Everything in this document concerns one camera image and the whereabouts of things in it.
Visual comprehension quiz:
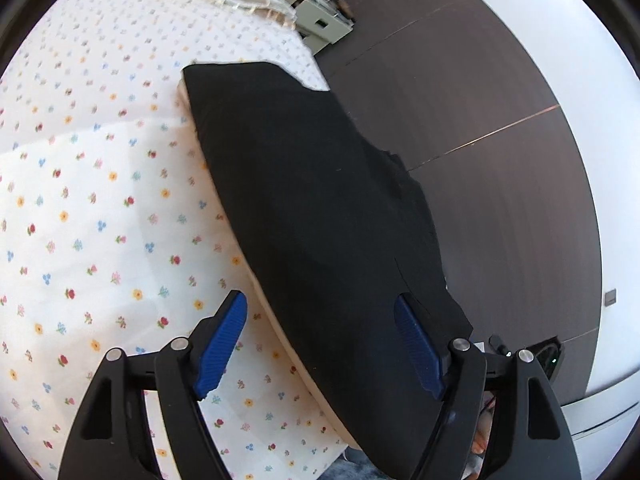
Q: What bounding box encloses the white floral bed sheet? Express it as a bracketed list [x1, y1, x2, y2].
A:
[1, 0, 345, 479]

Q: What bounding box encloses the black garment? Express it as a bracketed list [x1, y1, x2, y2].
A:
[183, 63, 472, 479]

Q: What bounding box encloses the beige bedside cabinet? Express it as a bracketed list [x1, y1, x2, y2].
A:
[286, 0, 354, 55]

